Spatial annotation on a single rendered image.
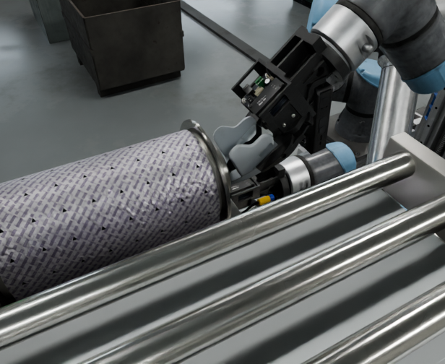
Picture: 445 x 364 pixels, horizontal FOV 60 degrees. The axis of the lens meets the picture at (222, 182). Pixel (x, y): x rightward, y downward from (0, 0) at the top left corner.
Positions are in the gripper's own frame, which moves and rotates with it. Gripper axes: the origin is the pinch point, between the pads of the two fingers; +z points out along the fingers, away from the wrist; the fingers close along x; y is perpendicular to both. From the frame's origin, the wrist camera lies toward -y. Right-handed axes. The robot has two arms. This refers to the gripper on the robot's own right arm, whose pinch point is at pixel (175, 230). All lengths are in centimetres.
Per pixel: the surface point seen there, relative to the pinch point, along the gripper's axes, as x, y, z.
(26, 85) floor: -287, -109, 23
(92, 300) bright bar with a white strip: 31.2, 36.2, 13.1
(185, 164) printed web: 9.1, 21.5, 0.7
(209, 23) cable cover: -331, -106, -164
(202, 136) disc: 7.0, 22.9, -2.5
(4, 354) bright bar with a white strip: 30.9, 34.7, 16.8
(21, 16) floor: -449, -109, 8
